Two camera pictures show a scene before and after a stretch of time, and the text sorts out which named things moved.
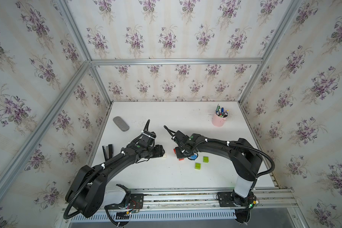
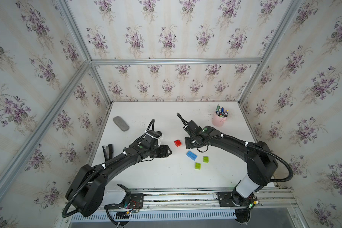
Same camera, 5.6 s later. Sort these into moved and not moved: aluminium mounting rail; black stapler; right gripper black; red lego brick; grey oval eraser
Moved: right gripper black; red lego brick
Not moved: aluminium mounting rail; grey oval eraser; black stapler
